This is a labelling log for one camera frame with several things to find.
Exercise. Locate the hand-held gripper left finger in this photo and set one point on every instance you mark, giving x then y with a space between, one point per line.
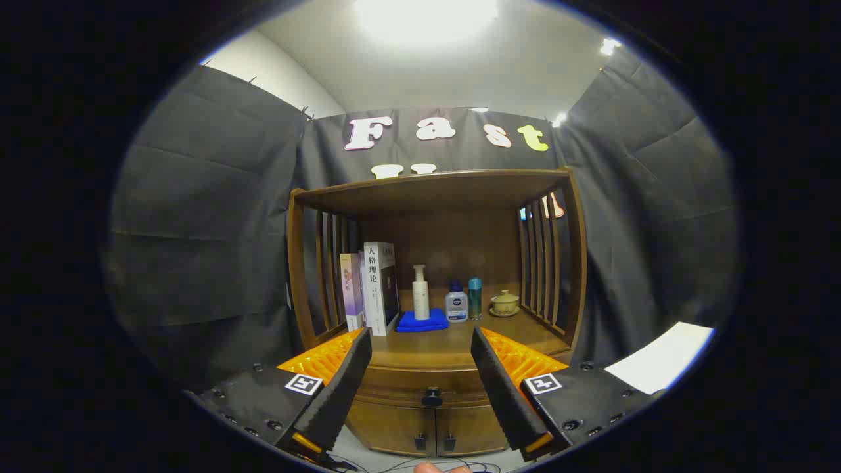
341 394

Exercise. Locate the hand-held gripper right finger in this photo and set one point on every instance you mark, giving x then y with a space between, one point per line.
506 401

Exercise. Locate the wooden drawer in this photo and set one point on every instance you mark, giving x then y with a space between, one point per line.
407 384

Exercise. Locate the wooden cabinet door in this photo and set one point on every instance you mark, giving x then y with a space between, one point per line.
394 427
473 427

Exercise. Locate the wooden countertop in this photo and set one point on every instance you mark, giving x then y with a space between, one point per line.
433 348

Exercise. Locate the wooden cabinet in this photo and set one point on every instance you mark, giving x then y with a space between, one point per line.
433 194

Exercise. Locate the beige saucer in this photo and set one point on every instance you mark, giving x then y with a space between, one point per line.
504 315

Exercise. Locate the beige lidded teacup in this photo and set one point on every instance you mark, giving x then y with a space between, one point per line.
505 302

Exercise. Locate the purple book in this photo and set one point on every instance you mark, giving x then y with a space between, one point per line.
352 295

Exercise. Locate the white bottle with blue cap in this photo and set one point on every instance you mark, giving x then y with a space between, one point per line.
456 307

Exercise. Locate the blue folded cloth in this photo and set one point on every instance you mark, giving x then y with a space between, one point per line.
420 323

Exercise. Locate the teal bottle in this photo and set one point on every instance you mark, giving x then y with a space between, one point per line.
475 299

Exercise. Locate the white book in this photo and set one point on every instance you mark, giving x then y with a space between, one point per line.
376 289

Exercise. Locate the white pump bottle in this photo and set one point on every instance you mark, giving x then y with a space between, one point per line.
421 299

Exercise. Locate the white board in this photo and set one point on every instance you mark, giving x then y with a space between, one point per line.
663 358

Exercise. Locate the black backdrop cloth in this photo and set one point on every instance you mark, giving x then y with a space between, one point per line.
210 217

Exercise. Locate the large ceiling light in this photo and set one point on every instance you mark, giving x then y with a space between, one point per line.
427 16

